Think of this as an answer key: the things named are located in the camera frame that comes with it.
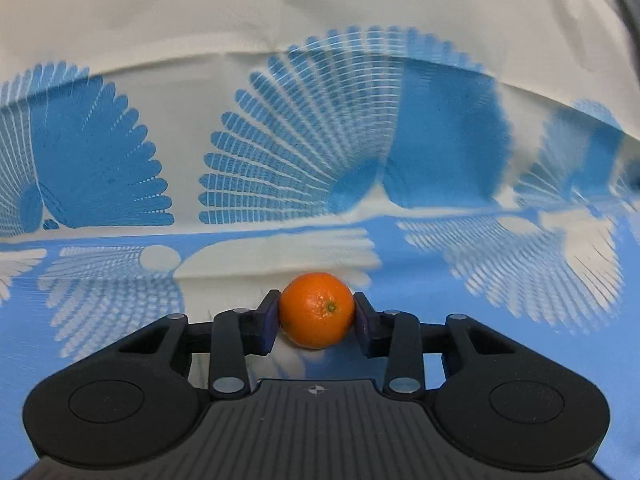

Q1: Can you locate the small orange mandarin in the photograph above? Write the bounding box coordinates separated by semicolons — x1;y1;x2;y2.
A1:
278;272;356;350

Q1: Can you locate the grey cloth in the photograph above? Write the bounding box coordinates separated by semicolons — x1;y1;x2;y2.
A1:
595;0;640;92

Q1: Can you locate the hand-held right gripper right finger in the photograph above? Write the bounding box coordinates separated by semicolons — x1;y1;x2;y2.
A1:
352;291;513;402

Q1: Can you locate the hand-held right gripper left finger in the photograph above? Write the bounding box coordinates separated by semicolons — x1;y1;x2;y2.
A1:
117;290;282;402

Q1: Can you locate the blue fan-print bed sheet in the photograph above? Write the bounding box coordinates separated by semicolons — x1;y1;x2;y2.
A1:
0;0;640;480

